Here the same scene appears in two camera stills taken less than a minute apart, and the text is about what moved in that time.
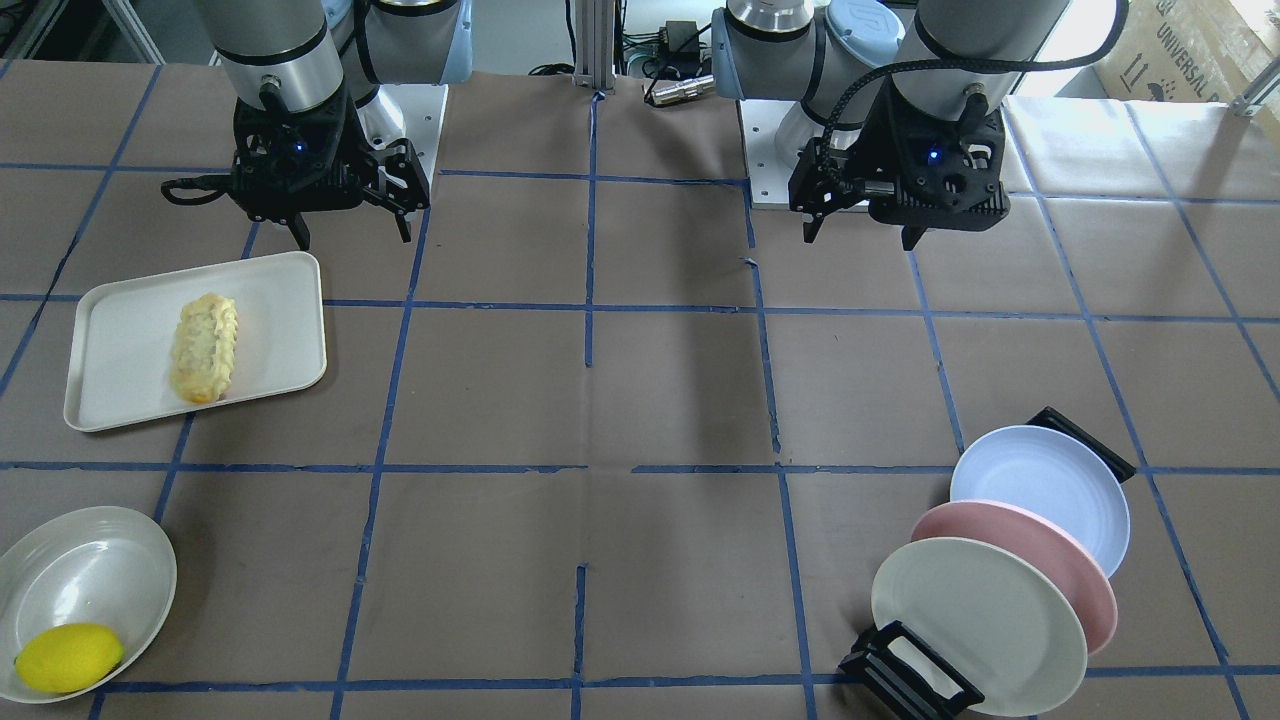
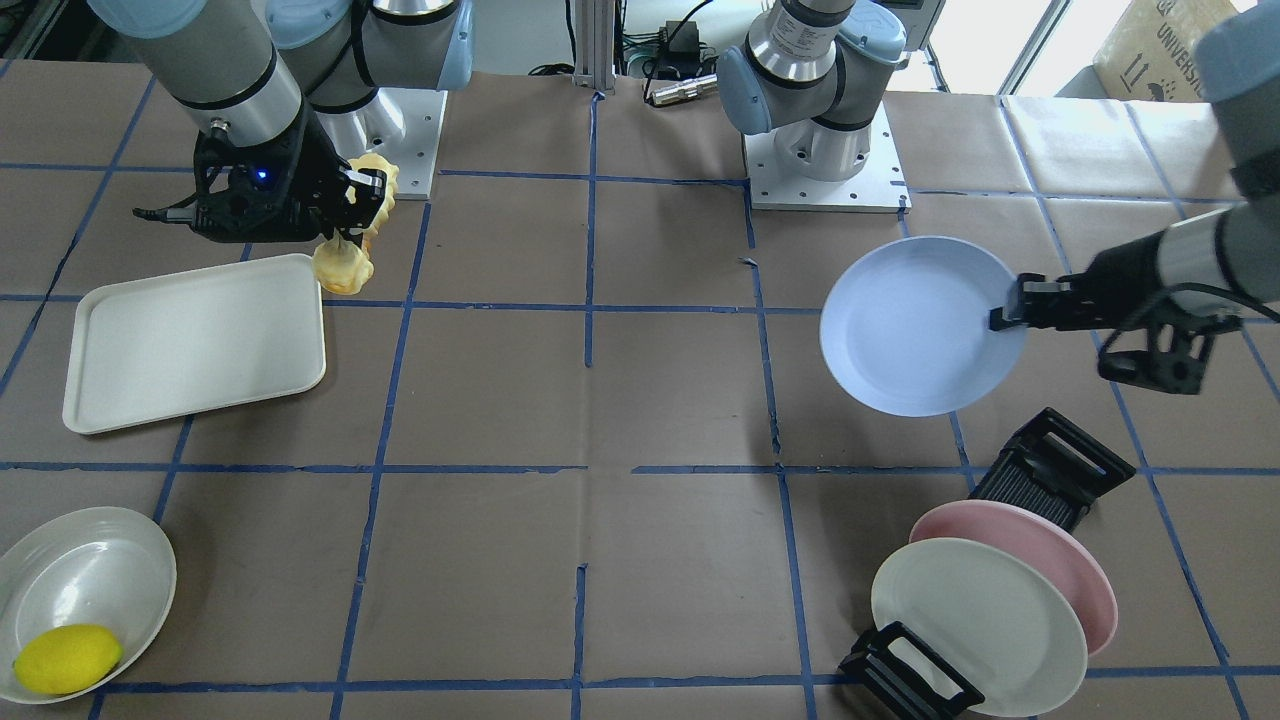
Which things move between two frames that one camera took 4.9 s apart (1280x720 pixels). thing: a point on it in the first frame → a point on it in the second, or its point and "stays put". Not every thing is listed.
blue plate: x=1055 y=476 → x=905 y=324
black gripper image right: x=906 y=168 → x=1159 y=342
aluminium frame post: x=594 y=44 stays put
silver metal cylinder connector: x=681 y=90 stays put
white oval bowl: x=109 y=567 stays put
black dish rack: x=869 y=664 stays put
